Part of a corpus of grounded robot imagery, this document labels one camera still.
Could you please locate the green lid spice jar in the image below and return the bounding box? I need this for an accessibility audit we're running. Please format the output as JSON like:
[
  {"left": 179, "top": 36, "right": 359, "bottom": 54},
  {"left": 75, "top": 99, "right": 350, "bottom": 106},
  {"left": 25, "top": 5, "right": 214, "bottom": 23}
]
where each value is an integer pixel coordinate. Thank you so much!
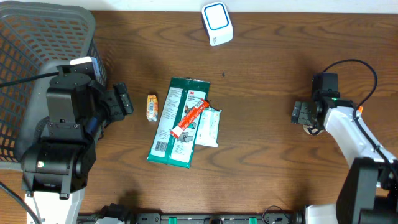
[{"left": 303, "top": 125, "right": 323, "bottom": 136}]

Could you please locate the red white sachet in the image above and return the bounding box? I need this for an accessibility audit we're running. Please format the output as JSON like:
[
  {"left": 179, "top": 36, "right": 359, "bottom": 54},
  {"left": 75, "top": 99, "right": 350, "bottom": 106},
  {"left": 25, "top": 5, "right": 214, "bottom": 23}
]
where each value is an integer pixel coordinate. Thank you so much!
[{"left": 170, "top": 98, "right": 209, "bottom": 139}]

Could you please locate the white teal wipes packet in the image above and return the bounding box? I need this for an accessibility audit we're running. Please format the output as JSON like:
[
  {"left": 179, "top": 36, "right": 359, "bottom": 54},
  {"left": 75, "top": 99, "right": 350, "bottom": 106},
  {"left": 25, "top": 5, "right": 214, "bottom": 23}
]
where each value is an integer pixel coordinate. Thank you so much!
[{"left": 195, "top": 107, "right": 222, "bottom": 147}]

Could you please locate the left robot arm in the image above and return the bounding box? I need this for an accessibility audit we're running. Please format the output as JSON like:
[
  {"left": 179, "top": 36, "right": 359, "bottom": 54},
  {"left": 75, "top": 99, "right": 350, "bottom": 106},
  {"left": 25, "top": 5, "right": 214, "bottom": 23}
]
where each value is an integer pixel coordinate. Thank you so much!
[{"left": 21, "top": 73, "right": 134, "bottom": 223}]

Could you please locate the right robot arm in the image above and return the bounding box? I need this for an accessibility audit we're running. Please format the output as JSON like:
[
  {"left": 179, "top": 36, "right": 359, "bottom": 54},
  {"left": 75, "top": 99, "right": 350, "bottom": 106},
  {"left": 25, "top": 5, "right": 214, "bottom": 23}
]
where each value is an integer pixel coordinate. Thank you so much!
[{"left": 291, "top": 96, "right": 397, "bottom": 223}]

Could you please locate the white barcode scanner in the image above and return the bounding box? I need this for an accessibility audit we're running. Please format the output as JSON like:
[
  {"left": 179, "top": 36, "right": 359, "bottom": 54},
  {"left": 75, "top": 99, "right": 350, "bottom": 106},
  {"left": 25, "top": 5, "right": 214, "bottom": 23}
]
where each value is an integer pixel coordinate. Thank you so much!
[{"left": 201, "top": 1, "right": 234, "bottom": 47}]

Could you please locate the black mounting rail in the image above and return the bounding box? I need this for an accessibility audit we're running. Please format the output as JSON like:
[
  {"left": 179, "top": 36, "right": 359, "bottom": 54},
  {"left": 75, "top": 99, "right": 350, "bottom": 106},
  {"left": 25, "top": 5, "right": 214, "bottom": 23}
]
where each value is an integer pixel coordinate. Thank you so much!
[{"left": 76, "top": 204, "right": 306, "bottom": 224}]

